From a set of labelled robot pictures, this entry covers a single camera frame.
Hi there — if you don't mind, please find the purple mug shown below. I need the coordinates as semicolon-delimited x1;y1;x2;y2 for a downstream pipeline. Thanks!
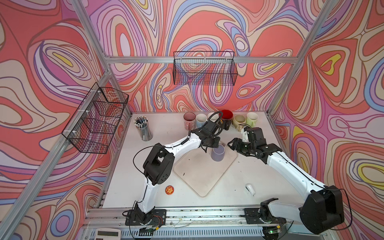
211;144;225;162

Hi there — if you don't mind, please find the white mug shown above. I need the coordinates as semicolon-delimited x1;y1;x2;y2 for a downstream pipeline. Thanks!
208;113;219;122

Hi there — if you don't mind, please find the cream round mug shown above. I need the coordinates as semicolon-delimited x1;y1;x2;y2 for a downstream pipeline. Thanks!
232;115;246;132

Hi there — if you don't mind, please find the white device with display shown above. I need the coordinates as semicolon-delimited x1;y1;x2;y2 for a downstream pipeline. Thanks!
95;228;122;240

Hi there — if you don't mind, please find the black mug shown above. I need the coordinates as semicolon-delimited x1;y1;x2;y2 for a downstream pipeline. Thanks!
221;110;234;131

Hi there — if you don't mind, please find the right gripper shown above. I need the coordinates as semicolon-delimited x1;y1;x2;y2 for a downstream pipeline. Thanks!
227;137;256;156

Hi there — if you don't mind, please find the pink patterned mug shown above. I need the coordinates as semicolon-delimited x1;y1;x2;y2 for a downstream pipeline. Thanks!
183;112;196;131

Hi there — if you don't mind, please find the small white object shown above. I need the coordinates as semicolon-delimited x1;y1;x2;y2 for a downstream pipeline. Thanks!
246;184;256;196

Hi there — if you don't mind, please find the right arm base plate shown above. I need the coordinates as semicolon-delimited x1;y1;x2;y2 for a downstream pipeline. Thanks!
243;207;287;225

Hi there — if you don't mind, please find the light green mug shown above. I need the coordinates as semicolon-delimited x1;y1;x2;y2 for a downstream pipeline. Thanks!
246;112;259;128

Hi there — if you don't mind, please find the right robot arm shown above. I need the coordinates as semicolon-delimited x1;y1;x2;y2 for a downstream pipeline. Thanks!
228;127;345;234

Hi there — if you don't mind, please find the beige plastic tray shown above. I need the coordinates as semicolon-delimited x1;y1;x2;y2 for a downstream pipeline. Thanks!
173;143;238;198

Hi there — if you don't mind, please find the metal pen holder cup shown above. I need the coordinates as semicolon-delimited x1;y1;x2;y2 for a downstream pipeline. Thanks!
134;116;153;142

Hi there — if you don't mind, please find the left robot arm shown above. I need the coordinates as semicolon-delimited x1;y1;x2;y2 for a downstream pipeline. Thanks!
135;119;223;215

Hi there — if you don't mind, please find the black wire basket wall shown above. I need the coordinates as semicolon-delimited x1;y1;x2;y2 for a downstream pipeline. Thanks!
62;83;129;154
173;50;238;86

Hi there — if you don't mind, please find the black wire basket left wall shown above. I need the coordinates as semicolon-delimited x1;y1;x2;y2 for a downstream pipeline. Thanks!
62;83;129;154

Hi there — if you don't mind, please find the light blue mug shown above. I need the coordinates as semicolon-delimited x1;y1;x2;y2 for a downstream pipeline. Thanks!
196;114;208;128

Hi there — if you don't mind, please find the black wire basket back wall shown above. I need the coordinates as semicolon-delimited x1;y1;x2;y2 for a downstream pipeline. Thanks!
173;50;238;86

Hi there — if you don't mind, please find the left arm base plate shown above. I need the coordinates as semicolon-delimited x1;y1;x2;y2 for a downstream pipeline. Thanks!
125;209;167;227

